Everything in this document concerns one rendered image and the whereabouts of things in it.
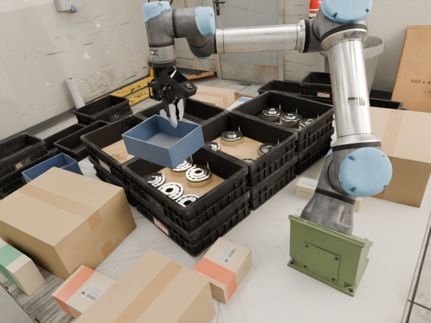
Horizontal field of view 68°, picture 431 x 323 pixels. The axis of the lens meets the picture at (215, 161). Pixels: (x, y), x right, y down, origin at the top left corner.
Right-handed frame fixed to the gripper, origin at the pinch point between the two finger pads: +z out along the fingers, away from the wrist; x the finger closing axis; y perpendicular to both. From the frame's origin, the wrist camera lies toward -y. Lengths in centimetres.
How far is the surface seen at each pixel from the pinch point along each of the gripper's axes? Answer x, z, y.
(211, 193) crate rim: 3.3, 19.9, -14.5
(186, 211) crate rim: 13.2, 21.0, -12.8
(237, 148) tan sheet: -37.3, 26.9, 3.4
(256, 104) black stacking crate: -69, 18, 13
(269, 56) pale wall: -305, 54, 139
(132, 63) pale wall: -235, 63, 331
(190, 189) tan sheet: -4.1, 29.2, 2.7
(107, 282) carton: 38, 38, 0
